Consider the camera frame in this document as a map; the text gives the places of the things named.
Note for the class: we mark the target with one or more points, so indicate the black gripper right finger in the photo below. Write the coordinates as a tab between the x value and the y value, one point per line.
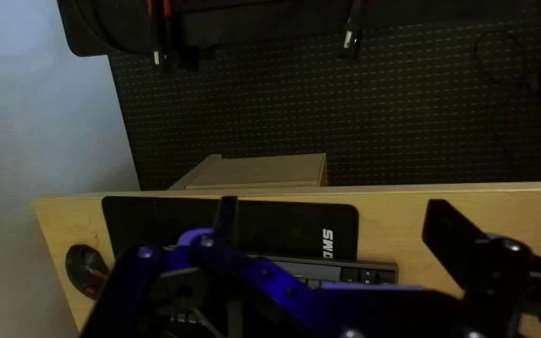
502	282

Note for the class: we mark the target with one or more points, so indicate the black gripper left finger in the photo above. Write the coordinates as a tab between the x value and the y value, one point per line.
158	293

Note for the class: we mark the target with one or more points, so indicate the black desk mat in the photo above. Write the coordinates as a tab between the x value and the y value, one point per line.
169	218

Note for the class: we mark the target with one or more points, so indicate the light wooden desk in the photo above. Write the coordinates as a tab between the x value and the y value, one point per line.
383	213

